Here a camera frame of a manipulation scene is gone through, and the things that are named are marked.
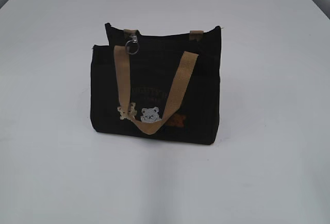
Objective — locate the black canvas tote bag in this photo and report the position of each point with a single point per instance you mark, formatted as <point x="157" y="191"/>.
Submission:
<point x="163" y="88"/>

